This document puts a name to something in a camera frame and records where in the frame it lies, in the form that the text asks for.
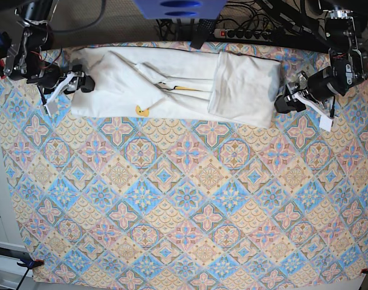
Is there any blue orange clamp lower left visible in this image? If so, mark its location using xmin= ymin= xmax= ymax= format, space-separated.
xmin=16 ymin=258 xmax=44 ymax=290

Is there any white printed T-shirt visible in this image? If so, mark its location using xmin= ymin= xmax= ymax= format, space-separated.
xmin=71 ymin=47 xmax=282 ymax=129

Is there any patterned tablecloth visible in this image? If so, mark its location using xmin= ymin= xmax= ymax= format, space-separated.
xmin=0 ymin=39 xmax=368 ymax=285

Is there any black power strip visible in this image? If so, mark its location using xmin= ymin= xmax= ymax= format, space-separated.
xmin=213 ymin=28 xmax=273 ymax=41

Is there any white cabinet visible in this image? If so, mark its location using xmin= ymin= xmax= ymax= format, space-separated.
xmin=0 ymin=75 xmax=36 ymax=290

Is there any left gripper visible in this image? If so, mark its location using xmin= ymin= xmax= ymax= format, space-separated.
xmin=274 ymin=68 xmax=338 ymax=132

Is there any black brush-like bracket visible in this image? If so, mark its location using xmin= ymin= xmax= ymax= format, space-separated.
xmin=190 ymin=19 xmax=216 ymax=50

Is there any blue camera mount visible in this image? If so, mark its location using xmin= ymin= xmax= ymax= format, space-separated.
xmin=134 ymin=0 xmax=227 ymax=19

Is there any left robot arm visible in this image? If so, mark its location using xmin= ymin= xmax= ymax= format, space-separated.
xmin=258 ymin=1 xmax=368 ymax=131

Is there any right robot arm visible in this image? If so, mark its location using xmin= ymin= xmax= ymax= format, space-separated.
xmin=0 ymin=1 xmax=95 ymax=116

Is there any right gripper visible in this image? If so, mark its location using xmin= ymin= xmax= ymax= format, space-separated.
xmin=26 ymin=63 xmax=95 ymax=117

